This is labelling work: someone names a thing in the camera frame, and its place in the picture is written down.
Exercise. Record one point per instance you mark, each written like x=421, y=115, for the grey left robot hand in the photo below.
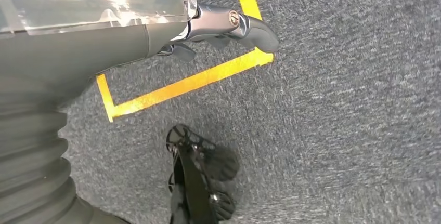
x=86, y=40

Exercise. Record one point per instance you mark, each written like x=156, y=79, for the yellow floor tape square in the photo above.
x=189, y=83

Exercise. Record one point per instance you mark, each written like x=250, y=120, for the black robot foot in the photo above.
x=196, y=181

